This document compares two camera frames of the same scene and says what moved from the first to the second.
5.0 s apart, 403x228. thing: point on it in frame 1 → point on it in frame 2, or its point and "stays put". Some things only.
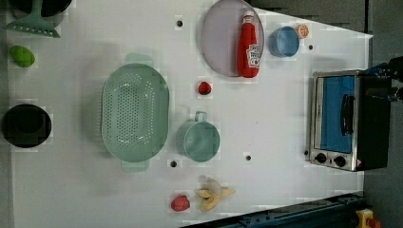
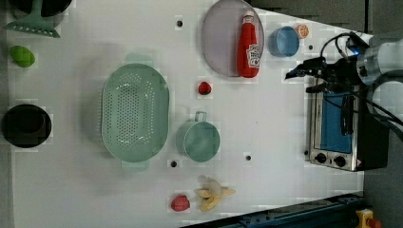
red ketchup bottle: x=248 y=54 stays put
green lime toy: x=22 y=56 stays put
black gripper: x=392 y=69 → x=343 y=75
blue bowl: x=283 y=42 stays put
